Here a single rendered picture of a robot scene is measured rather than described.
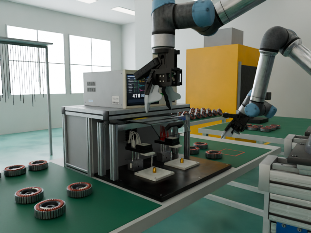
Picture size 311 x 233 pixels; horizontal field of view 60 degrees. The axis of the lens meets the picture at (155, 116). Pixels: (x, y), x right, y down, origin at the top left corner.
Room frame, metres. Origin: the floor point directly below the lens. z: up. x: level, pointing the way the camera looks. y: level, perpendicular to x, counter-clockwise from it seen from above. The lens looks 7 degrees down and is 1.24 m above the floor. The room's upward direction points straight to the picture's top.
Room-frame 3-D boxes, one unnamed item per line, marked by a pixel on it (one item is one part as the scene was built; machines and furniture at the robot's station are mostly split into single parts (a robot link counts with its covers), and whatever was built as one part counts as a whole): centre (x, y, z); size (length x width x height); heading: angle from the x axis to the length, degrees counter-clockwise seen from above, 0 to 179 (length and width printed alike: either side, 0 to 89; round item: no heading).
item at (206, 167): (1.48, -0.06, 0.76); 0.64 x 0.47 x 0.02; 138
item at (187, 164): (1.56, -0.16, 0.78); 0.15 x 0.15 x 0.01; 48
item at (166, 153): (1.65, -0.05, 0.80); 0.07 x 0.05 x 0.06; 138
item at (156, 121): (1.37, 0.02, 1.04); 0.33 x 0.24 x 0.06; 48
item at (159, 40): (0.88, -0.03, 1.37); 0.08 x 0.08 x 0.05
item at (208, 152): (1.80, -0.40, 0.77); 0.11 x 0.11 x 0.04
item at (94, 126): (1.64, 0.11, 0.92); 0.66 x 0.01 x 0.30; 138
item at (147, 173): (1.38, 0.01, 0.78); 0.15 x 0.15 x 0.01; 48
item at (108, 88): (1.69, 0.15, 1.22); 0.44 x 0.39 x 0.20; 138
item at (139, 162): (1.47, 0.11, 0.80); 0.07 x 0.05 x 0.06; 138
